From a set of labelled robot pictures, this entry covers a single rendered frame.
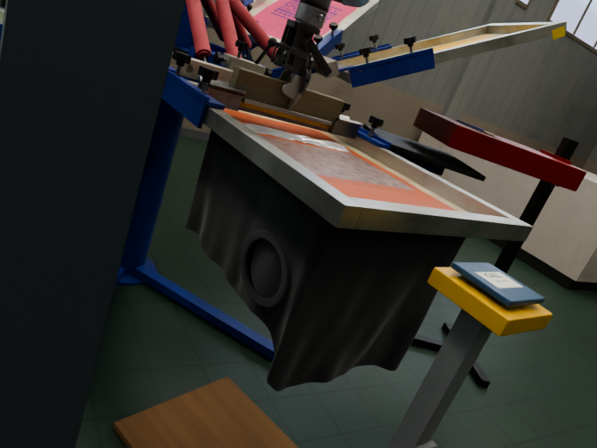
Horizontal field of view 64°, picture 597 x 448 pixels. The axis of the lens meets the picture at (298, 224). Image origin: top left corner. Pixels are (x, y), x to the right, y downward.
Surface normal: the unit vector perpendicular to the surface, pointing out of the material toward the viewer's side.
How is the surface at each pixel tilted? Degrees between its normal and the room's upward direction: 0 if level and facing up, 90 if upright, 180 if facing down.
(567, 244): 90
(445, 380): 90
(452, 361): 90
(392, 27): 90
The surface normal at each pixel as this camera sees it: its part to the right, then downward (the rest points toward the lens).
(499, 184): -0.82, -0.10
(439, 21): 0.47, 0.46
